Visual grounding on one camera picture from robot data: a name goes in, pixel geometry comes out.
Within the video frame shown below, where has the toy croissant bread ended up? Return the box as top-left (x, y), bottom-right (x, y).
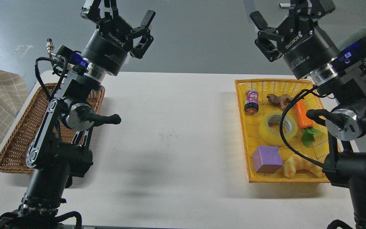
top-left (283, 155), bottom-right (326, 179)

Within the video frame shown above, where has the purple cube block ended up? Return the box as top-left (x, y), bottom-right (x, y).
top-left (252, 145), bottom-right (283, 174)

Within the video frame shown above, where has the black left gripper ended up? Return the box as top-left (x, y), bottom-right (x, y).
top-left (80, 0), bottom-right (156, 76)

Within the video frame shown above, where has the yellow tape roll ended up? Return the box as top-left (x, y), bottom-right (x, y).
top-left (258, 111), bottom-right (298, 147)

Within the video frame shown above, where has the small soda can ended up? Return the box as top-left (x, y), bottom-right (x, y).
top-left (244, 89), bottom-right (259, 115)

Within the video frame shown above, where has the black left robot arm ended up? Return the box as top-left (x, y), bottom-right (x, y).
top-left (0, 0), bottom-right (156, 229)

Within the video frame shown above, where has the orange toy carrot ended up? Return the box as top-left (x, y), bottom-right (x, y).
top-left (295, 100), bottom-right (324, 147)

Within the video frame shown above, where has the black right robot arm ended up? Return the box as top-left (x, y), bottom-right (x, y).
top-left (250, 0), bottom-right (366, 229)

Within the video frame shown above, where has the brown toy animal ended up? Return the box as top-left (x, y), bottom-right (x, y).
top-left (266, 94), bottom-right (292, 110)

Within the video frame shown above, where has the yellow plastic basket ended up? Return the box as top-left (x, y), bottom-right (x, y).
top-left (235, 79), bottom-right (329, 184)

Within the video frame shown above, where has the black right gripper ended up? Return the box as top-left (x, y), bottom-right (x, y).
top-left (250, 0), bottom-right (340, 79)

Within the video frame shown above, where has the brown wicker basket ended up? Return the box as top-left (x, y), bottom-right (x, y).
top-left (0, 85), bottom-right (105, 174)

